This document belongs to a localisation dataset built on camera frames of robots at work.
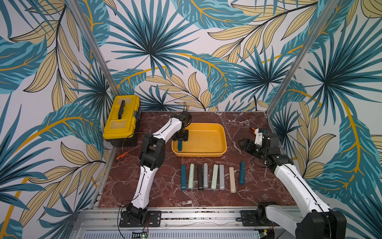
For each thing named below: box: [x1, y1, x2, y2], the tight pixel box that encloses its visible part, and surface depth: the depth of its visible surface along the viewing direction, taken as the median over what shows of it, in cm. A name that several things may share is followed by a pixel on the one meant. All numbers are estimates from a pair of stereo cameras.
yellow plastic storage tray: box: [171, 122, 228, 158], surface depth 103 cm
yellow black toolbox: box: [102, 94, 141, 148], surface depth 93 cm
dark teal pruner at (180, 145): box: [178, 140, 183, 152], surface depth 100 cm
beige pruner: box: [228, 166, 236, 194], surface depth 85 cm
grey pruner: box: [203, 162, 209, 189], surface depth 87 cm
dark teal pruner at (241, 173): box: [239, 160, 246, 186], surface depth 88 cm
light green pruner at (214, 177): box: [210, 164, 219, 191], surface depth 86 cm
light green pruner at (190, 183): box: [188, 163, 195, 190], surface depth 86 cm
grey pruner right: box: [218, 164, 225, 191], surface depth 85 cm
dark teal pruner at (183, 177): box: [181, 164, 187, 191], surface depth 87 cm
